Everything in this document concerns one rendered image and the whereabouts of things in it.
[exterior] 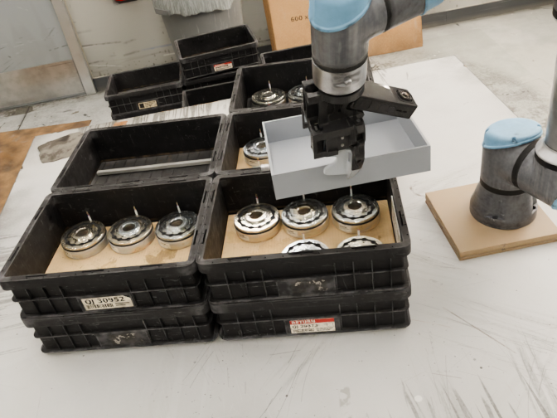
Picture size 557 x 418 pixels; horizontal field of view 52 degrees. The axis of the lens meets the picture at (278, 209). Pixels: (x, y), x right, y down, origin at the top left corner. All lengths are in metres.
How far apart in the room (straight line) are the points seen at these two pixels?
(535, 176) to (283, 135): 0.52
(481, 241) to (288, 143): 0.51
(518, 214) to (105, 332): 0.94
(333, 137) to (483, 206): 0.63
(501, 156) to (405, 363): 0.49
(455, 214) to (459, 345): 0.38
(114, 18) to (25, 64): 0.71
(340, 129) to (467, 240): 0.61
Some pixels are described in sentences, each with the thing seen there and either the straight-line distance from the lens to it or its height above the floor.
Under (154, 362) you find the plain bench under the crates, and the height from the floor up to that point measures 0.70.
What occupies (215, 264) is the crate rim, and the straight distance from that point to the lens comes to 1.07.
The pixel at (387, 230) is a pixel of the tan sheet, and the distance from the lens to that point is 1.24.
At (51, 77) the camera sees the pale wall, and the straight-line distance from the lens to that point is 4.46.
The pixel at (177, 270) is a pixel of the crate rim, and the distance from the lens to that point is 1.10.
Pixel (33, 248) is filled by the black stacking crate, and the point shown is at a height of 0.90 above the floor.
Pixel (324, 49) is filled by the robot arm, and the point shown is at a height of 1.34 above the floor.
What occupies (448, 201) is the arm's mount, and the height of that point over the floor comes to 0.73.
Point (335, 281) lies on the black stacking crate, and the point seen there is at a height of 0.85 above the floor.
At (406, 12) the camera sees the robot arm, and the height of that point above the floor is 1.36.
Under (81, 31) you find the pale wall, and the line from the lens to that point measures 4.33.
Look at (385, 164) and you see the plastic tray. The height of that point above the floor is 1.08.
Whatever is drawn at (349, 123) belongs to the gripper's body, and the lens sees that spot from 0.85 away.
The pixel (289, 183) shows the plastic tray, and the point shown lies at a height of 1.08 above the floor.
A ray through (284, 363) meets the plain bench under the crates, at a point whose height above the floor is 0.70.
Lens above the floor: 1.62
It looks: 37 degrees down
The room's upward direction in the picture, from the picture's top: 10 degrees counter-clockwise
